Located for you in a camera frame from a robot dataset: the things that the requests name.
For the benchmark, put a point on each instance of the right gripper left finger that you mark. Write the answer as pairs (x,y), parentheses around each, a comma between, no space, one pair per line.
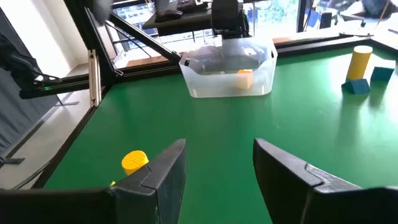
(155,193)

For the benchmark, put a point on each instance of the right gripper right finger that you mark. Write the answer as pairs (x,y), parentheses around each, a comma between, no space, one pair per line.
(295,193)

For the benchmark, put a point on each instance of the yellow cylinder block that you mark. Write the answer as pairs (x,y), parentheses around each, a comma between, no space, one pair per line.
(133,160)
(359,62)

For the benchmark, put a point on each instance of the blue wedge block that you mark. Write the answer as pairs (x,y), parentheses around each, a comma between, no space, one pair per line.
(357,87)

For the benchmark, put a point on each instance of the yellow wedge block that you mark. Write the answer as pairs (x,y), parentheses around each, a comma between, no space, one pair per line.
(245,79)

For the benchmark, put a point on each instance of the blue cube block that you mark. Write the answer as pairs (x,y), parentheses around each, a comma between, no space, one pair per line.
(382,73)

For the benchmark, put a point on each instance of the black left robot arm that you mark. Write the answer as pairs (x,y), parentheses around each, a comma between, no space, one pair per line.
(227,15)

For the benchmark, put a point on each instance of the green table mat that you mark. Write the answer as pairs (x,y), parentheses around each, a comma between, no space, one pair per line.
(217,124)

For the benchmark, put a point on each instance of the clear plastic bin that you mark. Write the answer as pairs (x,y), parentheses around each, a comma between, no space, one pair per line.
(217,88)

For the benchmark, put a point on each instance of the grey desk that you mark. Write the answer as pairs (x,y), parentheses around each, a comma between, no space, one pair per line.
(186,21)

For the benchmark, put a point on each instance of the silver aluminium bracket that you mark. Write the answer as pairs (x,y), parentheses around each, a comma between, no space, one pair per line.
(94,77)

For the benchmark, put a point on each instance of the black aluminium rig frame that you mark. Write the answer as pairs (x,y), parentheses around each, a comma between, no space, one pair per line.
(88,40)

